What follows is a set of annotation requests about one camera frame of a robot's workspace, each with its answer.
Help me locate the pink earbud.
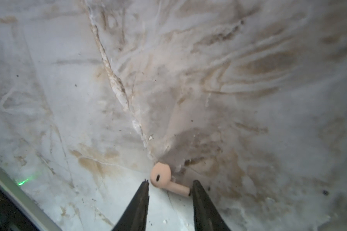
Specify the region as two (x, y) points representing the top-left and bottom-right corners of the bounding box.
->
(150, 162), (190, 197)

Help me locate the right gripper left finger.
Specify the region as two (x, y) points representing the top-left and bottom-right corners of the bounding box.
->
(112, 180), (149, 231)

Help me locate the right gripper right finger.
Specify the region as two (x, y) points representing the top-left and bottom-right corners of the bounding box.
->
(192, 180), (230, 231)

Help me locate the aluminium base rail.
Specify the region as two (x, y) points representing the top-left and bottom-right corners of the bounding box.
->
(0, 169), (61, 231)

